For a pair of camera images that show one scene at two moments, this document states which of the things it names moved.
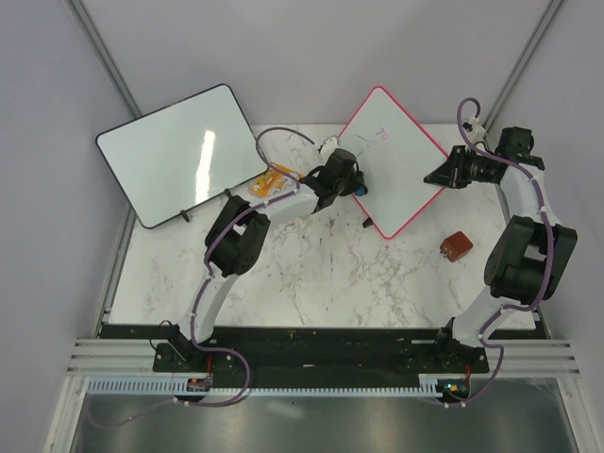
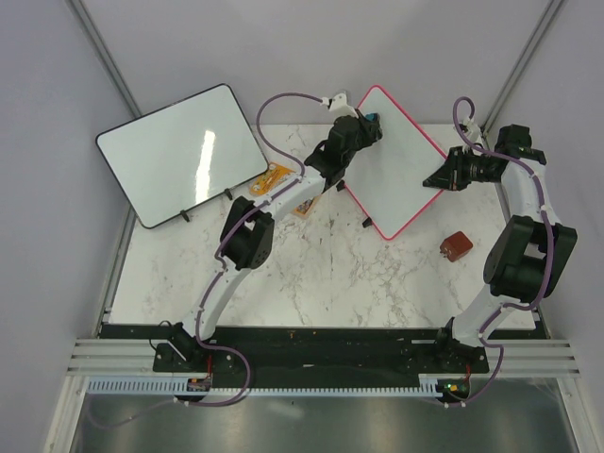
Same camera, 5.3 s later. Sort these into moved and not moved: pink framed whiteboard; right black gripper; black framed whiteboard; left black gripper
Moved: left black gripper
Not moved: black framed whiteboard; right black gripper; pink framed whiteboard
